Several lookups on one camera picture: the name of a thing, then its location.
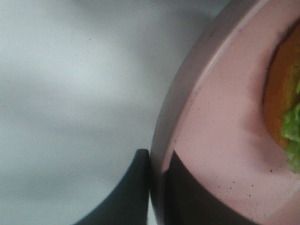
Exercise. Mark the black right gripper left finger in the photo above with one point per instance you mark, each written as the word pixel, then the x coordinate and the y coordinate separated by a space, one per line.
pixel 127 204

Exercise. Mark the burger with lettuce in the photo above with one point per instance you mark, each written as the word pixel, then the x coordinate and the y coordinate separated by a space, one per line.
pixel 281 104

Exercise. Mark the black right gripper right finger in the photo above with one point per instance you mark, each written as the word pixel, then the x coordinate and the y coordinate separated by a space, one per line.
pixel 186 202

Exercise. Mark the pink round plate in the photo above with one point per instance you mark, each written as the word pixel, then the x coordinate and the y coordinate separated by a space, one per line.
pixel 212 116

